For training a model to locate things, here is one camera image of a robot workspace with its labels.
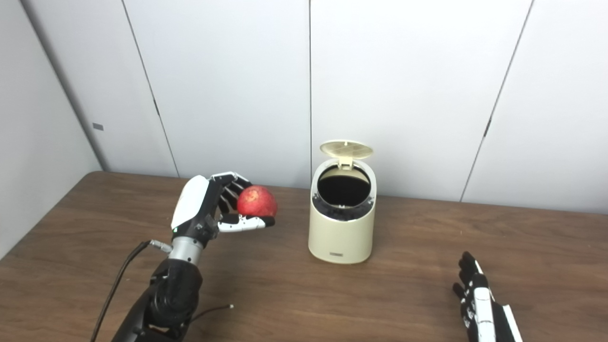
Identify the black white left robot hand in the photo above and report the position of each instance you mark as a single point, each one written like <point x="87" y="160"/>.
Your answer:
<point x="192" y="204"/>

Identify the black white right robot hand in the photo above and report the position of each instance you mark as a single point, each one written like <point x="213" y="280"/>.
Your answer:
<point x="484" y="318"/>

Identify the red apple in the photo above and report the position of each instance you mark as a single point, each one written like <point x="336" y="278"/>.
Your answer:
<point x="257" y="202"/>

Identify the cream-colored bin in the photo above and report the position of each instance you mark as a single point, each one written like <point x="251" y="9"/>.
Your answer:
<point x="342" y="237"/>

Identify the cream round bin lid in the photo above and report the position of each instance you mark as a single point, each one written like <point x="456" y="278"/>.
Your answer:
<point x="346" y="148"/>

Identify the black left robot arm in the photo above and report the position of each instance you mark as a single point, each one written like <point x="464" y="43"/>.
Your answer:
<point x="173" y="289"/>

